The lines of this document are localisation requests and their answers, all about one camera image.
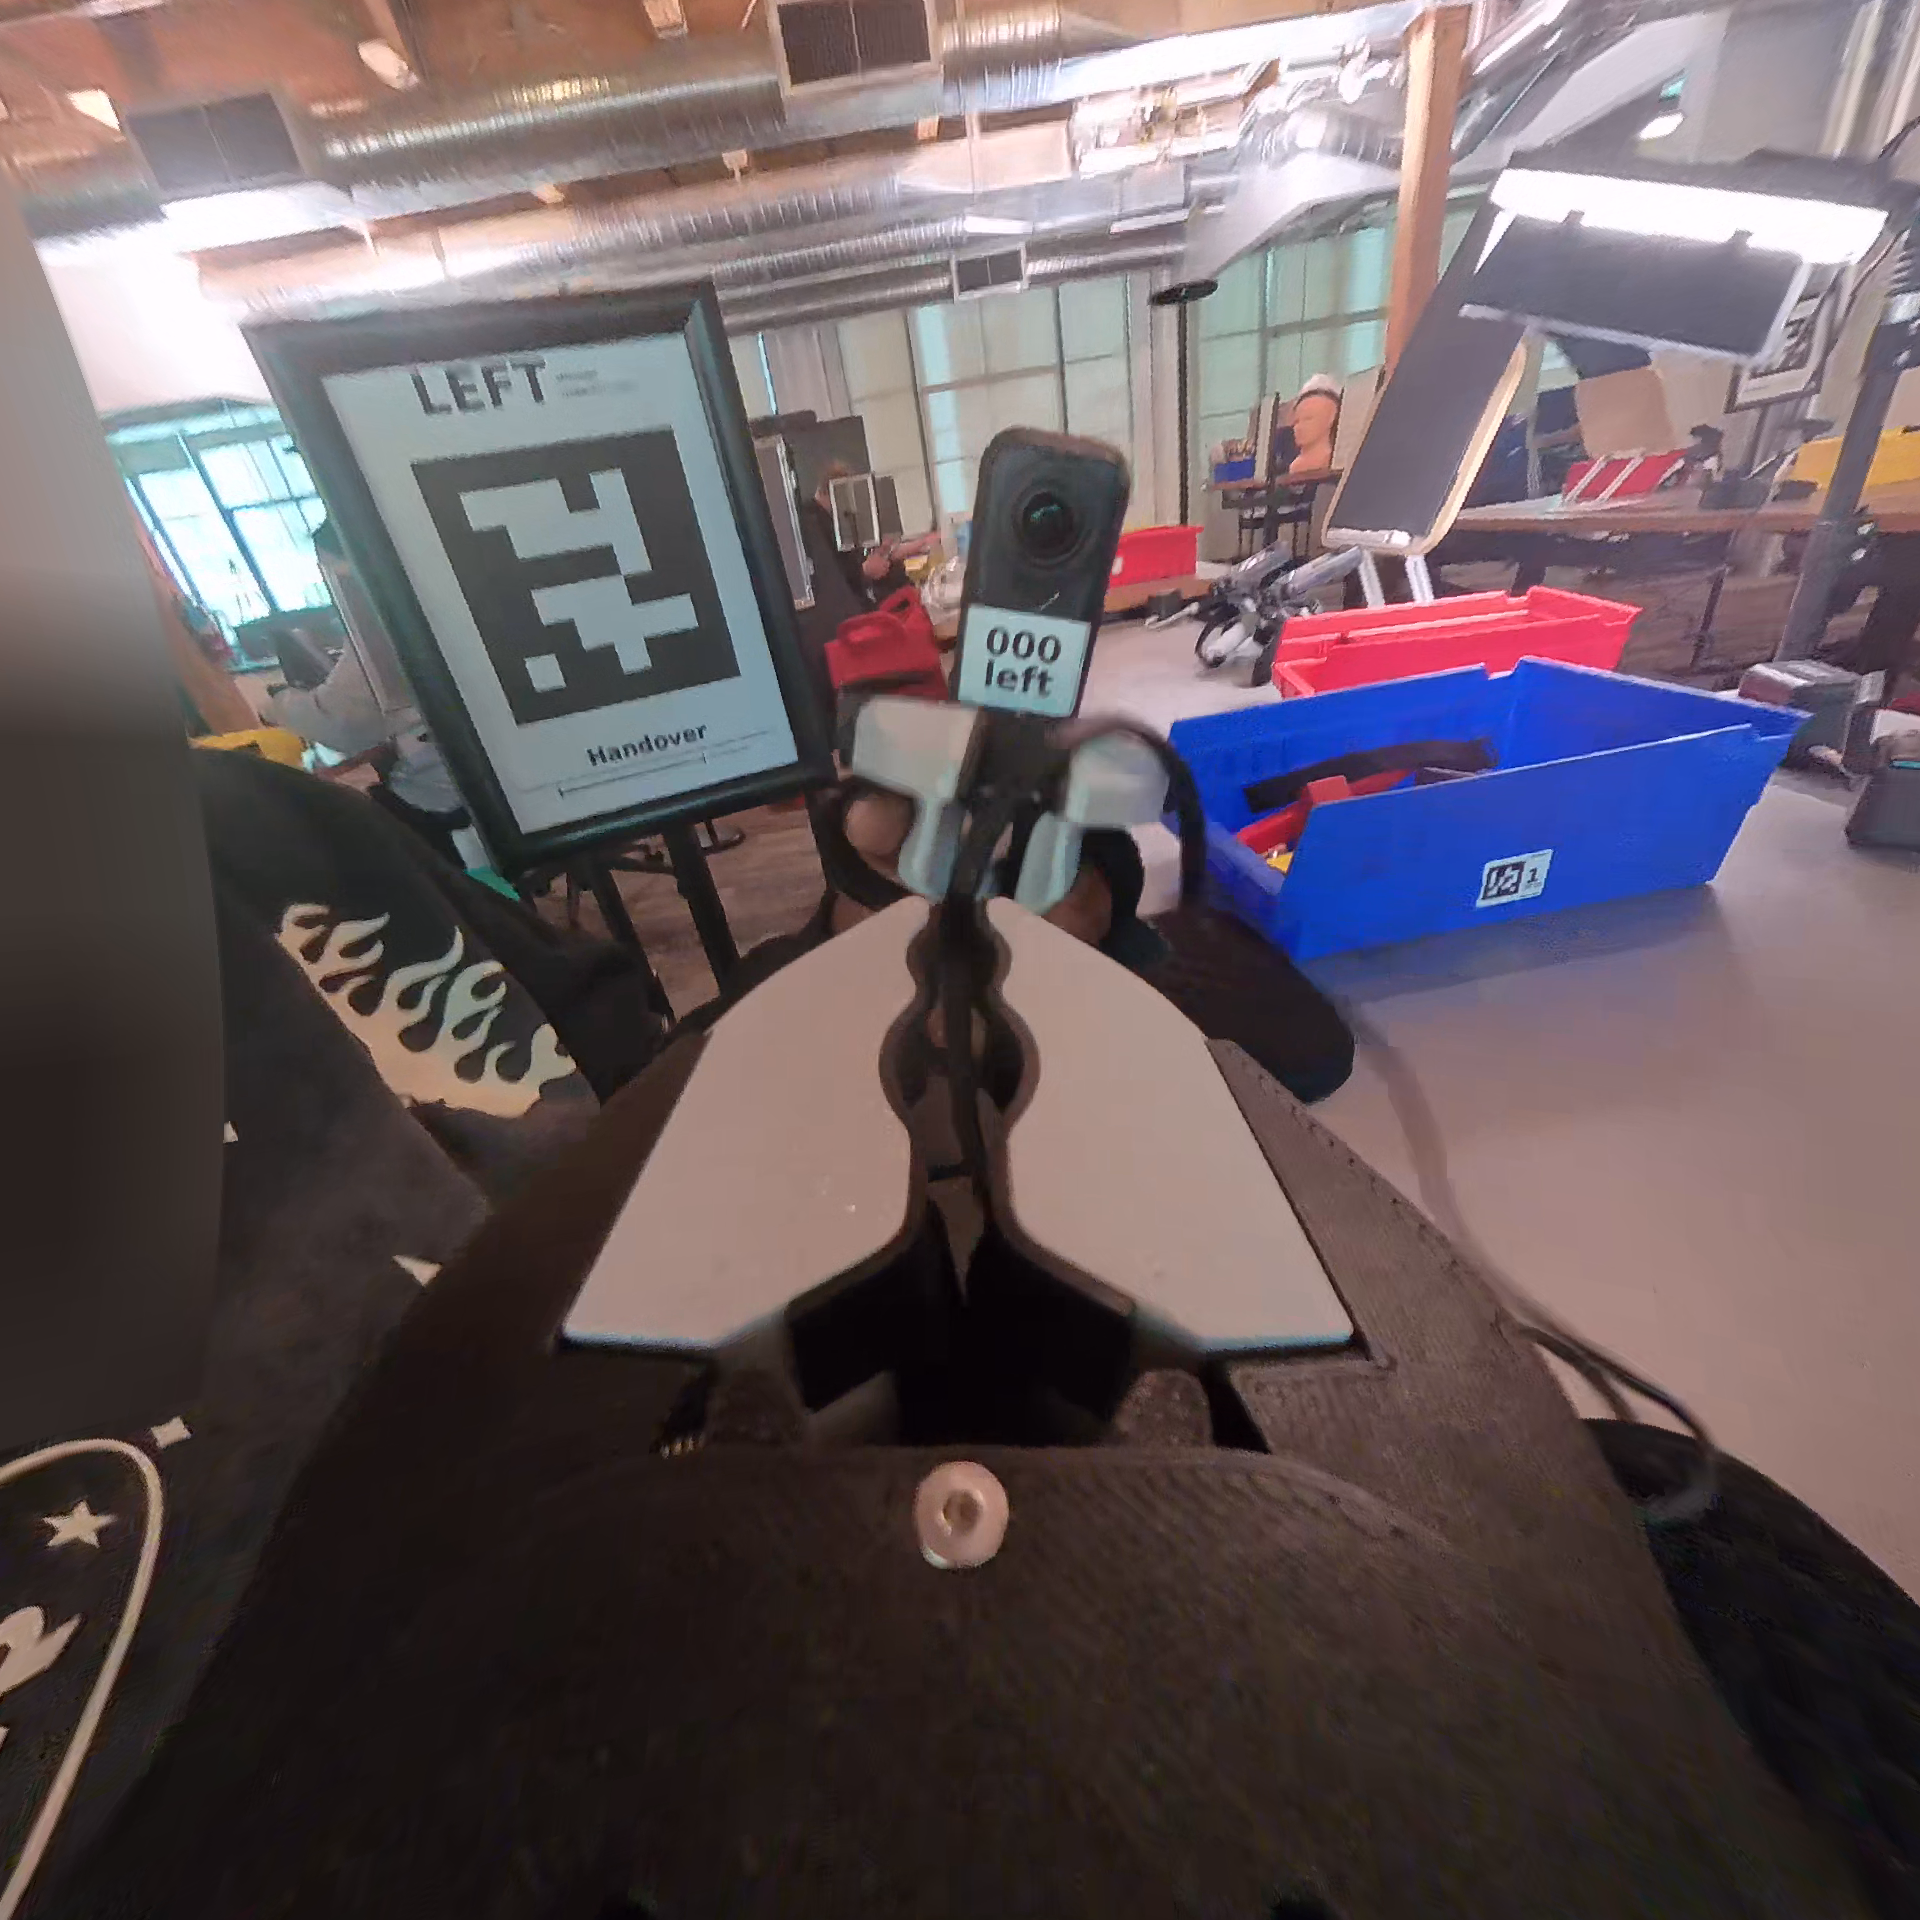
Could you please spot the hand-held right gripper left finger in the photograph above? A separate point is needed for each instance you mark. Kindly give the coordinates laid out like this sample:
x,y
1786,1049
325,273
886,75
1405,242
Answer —
x,y
749,1155

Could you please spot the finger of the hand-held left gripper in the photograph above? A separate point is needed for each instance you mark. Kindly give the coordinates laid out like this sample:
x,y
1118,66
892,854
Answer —
x,y
1118,775
914,743

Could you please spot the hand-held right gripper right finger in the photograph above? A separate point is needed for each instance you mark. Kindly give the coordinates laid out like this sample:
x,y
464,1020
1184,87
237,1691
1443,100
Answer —
x,y
1170,1155

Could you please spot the blue plastic bin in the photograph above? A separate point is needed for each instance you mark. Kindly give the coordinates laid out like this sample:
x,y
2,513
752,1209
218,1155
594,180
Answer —
x,y
1425,885

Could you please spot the person's left forearm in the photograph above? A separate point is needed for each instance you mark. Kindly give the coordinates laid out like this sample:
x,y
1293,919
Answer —
x,y
451,975

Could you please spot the person's left hand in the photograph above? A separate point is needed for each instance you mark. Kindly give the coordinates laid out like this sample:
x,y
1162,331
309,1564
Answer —
x,y
873,828

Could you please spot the red plastic bin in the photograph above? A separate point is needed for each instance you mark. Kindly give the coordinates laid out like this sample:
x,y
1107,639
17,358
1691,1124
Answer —
x,y
1500,630
1155,558

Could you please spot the grey metal device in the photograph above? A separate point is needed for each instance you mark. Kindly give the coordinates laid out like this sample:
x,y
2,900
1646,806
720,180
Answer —
x,y
1244,622

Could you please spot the red plastic block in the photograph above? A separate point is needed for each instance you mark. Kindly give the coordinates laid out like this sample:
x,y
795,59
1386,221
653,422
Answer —
x,y
1312,820

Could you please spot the black floor lamp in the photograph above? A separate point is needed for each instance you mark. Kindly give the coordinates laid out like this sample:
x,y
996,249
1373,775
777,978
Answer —
x,y
1182,390

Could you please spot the mannequin head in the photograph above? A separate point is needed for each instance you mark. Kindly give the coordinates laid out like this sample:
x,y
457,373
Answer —
x,y
1312,429

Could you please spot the framed marker sign on stand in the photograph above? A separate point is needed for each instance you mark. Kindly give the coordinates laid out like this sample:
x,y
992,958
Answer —
x,y
600,599

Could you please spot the black reflector board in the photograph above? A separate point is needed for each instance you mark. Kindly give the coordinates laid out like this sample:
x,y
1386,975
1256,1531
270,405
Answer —
x,y
1425,405

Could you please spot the wooden workbench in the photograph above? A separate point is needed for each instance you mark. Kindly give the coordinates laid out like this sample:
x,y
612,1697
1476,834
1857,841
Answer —
x,y
1651,525

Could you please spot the black printed shirt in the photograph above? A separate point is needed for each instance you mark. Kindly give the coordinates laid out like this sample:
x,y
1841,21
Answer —
x,y
210,1517

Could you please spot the grey battery charger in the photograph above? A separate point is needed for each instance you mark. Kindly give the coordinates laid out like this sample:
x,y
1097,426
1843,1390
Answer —
x,y
1809,714
1886,804

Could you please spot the studio light panel on stand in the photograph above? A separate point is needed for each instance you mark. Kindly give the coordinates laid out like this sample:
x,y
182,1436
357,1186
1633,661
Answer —
x,y
1651,285

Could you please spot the yellow plastic bin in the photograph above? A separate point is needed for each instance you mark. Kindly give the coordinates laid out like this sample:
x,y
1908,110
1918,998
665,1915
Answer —
x,y
1861,463

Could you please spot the wooden support post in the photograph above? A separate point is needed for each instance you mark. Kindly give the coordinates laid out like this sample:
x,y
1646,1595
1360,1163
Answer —
x,y
1425,181

